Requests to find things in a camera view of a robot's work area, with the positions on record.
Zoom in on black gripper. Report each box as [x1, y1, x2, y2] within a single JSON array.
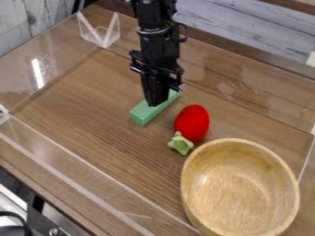
[[130, 27, 185, 107]]

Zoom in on red plush strawberry toy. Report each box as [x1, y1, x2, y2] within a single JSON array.
[[167, 104, 211, 155]]

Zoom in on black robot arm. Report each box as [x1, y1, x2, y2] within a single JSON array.
[[130, 0, 187, 107]]

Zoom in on green rectangular block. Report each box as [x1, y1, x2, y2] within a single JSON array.
[[130, 90, 181, 126]]

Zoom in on clear acrylic tray walls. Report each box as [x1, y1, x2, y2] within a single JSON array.
[[0, 6, 315, 236]]

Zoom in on wooden bowl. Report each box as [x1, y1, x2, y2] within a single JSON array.
[[182, 138, 301, 236]]

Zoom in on black table leg bracket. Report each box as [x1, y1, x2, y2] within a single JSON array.
[[26, 195, 91, 236]]

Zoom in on black cable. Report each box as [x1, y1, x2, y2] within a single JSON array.
[[0, 210, 32, 236]]

